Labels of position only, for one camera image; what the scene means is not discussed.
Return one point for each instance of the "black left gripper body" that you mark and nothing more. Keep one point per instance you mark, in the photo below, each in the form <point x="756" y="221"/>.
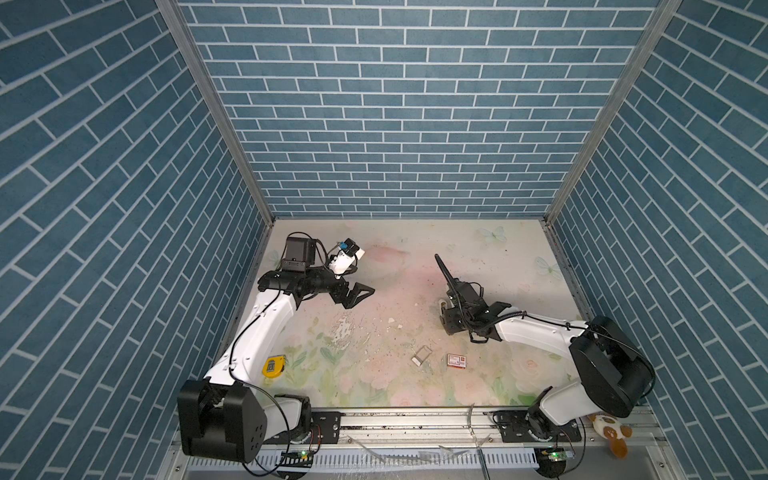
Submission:
<point x="334" y="287"/>

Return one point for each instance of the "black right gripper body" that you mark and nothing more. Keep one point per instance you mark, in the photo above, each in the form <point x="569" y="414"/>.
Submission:
<point x="454" y="321"/>

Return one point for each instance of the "red white staple box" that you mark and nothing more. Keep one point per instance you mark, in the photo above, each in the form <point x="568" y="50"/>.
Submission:
<point x="456" y="361"/>

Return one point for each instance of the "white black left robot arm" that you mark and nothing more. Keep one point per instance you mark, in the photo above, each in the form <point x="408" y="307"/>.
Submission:
<point x="220" y="415"/>

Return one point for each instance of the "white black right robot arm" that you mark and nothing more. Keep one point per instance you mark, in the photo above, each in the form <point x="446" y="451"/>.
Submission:
<point x="608" y="372"/>

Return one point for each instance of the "yellow tape measure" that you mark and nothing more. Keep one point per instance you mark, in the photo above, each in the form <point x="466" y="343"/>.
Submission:
<point x="274" y="366"/>

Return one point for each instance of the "green circuit board right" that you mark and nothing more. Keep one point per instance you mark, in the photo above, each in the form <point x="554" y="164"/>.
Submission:
<point x="552" y="462"/>

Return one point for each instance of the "green circuit board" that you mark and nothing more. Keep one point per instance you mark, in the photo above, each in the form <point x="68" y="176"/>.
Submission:
<point x="300" y="459"/>
<point x="552" y="462"/>

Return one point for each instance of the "green circuit board left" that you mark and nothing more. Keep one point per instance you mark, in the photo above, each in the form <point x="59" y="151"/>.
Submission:
<point x="300" y="459"/>

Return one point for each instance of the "brown white plush toy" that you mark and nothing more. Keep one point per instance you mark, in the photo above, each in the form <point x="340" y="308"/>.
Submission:
<point x="614" y="431"/>

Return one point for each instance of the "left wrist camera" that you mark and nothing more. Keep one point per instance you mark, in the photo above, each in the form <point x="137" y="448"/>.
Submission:
<point x="345" y="260"/>

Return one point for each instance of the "aluminium front rail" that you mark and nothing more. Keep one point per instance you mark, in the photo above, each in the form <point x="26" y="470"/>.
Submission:
<point x="406" y="427"/>

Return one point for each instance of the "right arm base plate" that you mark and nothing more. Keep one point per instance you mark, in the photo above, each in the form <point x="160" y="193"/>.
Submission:
<point x="515" y="427"/>

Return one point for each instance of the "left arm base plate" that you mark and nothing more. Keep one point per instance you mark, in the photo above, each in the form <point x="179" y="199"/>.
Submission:
<point x="323" y="426"/>

